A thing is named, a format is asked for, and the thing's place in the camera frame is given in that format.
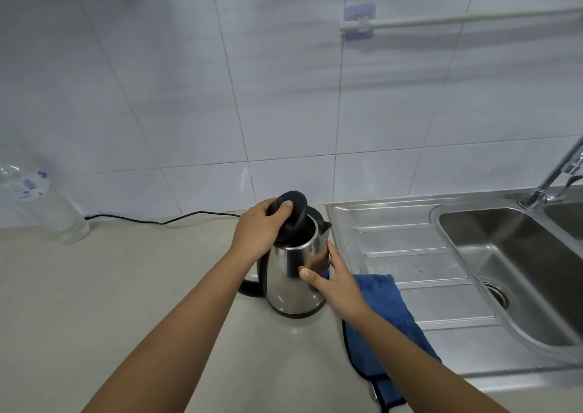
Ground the person's right hand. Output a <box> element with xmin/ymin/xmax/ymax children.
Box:
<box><xmin>298</xmin><ymin>241</ymin><xmax>372</xmax><ymax>324</ymax></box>

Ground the person's left hand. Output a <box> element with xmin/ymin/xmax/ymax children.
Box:
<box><xmin>229</xmin><ymin>198</ymin><xmax>294</xmax><ymax>270</ymax></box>

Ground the black kettle lid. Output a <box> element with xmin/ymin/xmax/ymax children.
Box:
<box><xmin>271</xmin><ymin>191</ymin><xmax>318</xmax><ymax>247</ymax></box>

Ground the stainless steel electric kettle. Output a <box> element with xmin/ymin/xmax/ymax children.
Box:
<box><xmin>237</xmin><ymin>205</ymin><xmax>332</xmax><ymax>320</ymax></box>

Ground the person's right forearm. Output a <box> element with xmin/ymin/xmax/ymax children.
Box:
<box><xmin>342</xmin><ymin>306</ymin><xmax>509</xmax><ymax>413</ymax></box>

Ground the person's left forearm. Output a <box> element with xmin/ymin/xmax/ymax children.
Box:
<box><xmin>81</xmin><ymin>244</ymin><xmax>270</xmax><ymax>413</ymax></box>

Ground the blue cleaning cloth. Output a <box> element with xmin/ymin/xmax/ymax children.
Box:
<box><xmin>342</xmin><ymin>273</ymin><xmax>443</xmax><ymax>413</ymax></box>

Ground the stainless steel sink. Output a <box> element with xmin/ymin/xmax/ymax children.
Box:
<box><xmin>326</xmin><ymin>186</ymin><xmax>583</xmax><ymax>380</ymax></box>

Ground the metal sink drain strainer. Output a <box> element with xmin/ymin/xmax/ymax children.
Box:
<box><xmin>478</xmin><ymin>278</ymin><xmax>513</xmax><ymax>311</ymax></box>

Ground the clear plastic bottle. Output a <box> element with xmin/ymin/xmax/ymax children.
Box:
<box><xmin>0</xmin><ymin>153</ymin><xmax>91</xmax><ymax>245</ymax></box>

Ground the chrome faucet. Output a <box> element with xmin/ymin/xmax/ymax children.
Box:
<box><xmin>520</xmin><ymin>135</ymin><xmax>583</xmax><ymax>209</ymax></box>

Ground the black power cable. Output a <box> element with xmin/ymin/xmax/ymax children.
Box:
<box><xmin>83</xmin><ymin>211</ymin><xmax>242</xmax><ymax>227</ymax></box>

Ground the purple adhesive rail mount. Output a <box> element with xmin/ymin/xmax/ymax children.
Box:
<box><xmin>344</xmin><ymin>2</ymin><xmax>377</xmax><ymax>41</ymax></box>

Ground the white towel rail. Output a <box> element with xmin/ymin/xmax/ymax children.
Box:
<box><xmin>338</xmin><ymin>7</ymin><xmax>583</xmax><ymax>34</ymax></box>

